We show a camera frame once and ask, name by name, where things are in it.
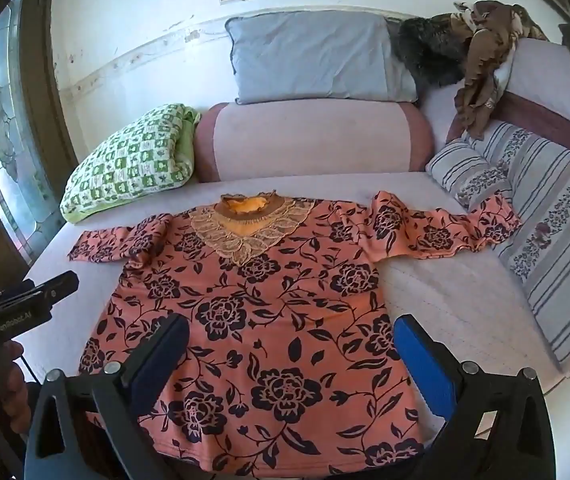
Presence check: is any large striped floral pillow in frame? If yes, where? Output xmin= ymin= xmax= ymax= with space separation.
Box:
xmin=470 ymin=120 xmax=570 ymax=376

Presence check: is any blue-grey pillow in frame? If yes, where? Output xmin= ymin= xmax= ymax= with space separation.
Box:
xmin=225 ymin=10 xmax=418 ymax=106

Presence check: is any orange floral blouse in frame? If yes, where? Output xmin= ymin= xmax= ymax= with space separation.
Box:
xmin=67 ymin=190 xmax=523 ymax=478

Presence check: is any lilac sofa bed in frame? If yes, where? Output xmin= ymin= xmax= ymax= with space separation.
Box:
xmin=15 ymin=35 xmax=570 ymax=411

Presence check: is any stained glass window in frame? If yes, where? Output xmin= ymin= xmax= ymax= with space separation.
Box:
xmin=0 ymin=0 xmax=66 ymax=241

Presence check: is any brown and white dog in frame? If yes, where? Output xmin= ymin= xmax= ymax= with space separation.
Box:
xmin=452 ymin=0 xmax=548 ymax=141

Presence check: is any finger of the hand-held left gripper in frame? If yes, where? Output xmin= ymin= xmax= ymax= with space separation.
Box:
xmin=24 ymin=270 xmax=80 ymax=307

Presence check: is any pink bolster cushion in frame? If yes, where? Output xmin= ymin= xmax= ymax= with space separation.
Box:
xmin=194 ymin=101 xmax=434 ymax=183

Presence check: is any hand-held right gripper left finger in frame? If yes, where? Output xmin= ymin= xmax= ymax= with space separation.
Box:
xmin=24 ymin=313 xmax=190 ymax=480

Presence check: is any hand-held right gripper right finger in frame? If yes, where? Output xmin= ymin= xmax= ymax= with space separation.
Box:
xmin=394 ymin=314 xmax=556 ymax=480

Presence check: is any black cable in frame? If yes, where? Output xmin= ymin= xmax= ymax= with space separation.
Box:
xmin=19 ymin=354 xmax=42 ymax=387

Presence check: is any dark furry cloth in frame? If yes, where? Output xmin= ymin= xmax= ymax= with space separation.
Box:
xmin=397 ymin=12 xmax=470 ymax=106

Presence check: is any green checked pillow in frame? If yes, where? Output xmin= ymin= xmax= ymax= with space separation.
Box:
xmin=60 ymin=103 xmax=202 ymax=225

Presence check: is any small striped floral pillow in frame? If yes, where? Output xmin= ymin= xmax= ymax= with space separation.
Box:
xmin=425 ymin=137 xmax=513 ymax=211

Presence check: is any dark wooden window frame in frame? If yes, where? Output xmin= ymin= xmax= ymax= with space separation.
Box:
xmin=0 ymin=0 xmax=82 ymax=281

